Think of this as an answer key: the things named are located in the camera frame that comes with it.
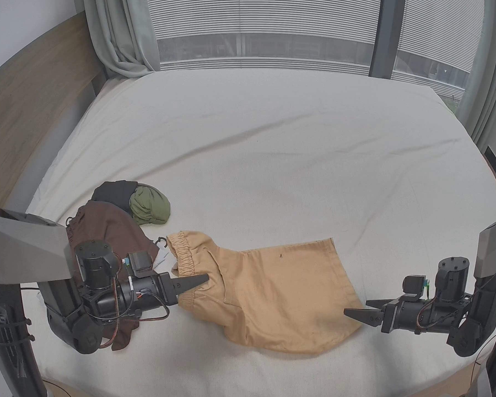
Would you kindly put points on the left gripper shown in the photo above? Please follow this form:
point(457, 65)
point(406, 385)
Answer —
point(148, 290)

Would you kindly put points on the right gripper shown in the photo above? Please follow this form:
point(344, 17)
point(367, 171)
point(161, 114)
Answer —
point(409, 316)

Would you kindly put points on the tan shorts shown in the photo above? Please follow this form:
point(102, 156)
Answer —
point(281, 296)

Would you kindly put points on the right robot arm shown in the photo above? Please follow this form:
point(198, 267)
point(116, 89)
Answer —
point(492, 254)

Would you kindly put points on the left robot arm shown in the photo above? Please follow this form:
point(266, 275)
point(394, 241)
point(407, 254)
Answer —
point(20, 246)

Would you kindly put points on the bed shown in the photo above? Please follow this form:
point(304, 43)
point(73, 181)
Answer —
point(293, 139)

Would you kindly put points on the white garment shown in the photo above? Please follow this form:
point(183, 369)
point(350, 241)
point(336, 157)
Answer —
point(162, 259)

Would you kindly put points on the brown garment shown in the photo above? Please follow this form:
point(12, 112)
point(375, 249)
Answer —
point(107, 225)

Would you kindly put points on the green garment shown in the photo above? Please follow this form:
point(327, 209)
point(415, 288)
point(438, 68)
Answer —
point(151, 205)

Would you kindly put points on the black garment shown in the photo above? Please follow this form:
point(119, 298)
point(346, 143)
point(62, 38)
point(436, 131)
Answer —
point(111, 194)

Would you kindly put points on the long grey-green curtain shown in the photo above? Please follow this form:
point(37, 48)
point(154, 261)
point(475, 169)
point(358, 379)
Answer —
point(107, 23)

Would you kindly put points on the window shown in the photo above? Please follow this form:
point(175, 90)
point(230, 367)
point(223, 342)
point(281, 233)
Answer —
point(390, 23)

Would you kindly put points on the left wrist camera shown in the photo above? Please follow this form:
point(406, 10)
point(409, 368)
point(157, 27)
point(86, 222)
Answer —
point(140, 263)

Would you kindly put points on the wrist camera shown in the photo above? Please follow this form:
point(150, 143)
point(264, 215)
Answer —
point(140, 263)
point(415, 288)

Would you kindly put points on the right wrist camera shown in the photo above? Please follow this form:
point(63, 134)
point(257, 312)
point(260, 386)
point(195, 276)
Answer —
point(415, 288)

